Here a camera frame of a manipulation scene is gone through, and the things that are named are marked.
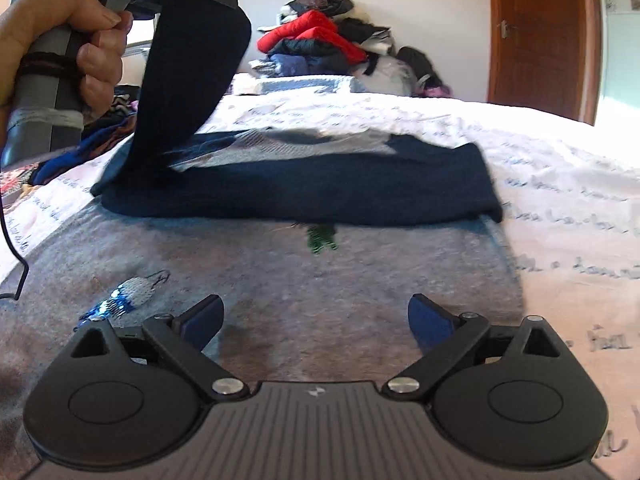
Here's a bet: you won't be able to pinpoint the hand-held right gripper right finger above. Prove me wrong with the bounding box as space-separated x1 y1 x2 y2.
382 294 569 402

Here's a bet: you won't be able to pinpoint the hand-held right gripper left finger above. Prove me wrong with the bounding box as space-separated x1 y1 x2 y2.
70 294 251 402

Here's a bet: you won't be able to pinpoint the grey and navy sweater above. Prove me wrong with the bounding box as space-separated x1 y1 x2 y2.
0 0 526 480

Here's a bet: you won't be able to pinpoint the pile of colourful clothes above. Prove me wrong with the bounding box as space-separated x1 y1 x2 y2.
0 85 143 196

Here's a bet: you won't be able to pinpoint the black clothes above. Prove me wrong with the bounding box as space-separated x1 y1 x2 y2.
287 0 359 21

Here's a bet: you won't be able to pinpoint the person's left hand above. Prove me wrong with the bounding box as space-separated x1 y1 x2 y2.
0 0 134 116

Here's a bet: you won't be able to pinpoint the black white patterned cloth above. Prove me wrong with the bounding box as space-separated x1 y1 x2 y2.
249 59 281 79

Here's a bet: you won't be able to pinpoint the navy puffy jacket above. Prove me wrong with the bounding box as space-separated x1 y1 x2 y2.
267 40 361 77

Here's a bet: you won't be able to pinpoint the light blue quilted cover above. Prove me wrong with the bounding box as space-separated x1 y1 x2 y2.
232 74 361 96

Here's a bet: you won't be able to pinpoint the white bedding bag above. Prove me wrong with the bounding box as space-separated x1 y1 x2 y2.
370 55 421 96

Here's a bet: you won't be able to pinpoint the white printed blanket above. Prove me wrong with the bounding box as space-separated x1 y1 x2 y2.
0 72 640 480

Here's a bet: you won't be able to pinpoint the black bag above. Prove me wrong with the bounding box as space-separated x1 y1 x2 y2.
397 46 444 91

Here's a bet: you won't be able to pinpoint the brown wooden door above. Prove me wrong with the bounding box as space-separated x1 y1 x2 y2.
486 0 601 123

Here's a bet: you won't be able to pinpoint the frosted glass wardrobe door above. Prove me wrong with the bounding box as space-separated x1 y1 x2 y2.
592 0 640 131

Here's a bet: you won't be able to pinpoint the black cable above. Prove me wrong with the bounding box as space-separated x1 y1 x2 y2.
0 195 29 303

